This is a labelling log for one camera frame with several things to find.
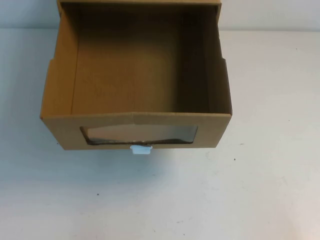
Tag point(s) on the cardboard drawer with damaged window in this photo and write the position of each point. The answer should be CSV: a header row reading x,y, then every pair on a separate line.
x,y
140,82

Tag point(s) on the cardboard shell of damaged-window drawer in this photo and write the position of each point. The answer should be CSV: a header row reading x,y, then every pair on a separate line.
x,y
220,6

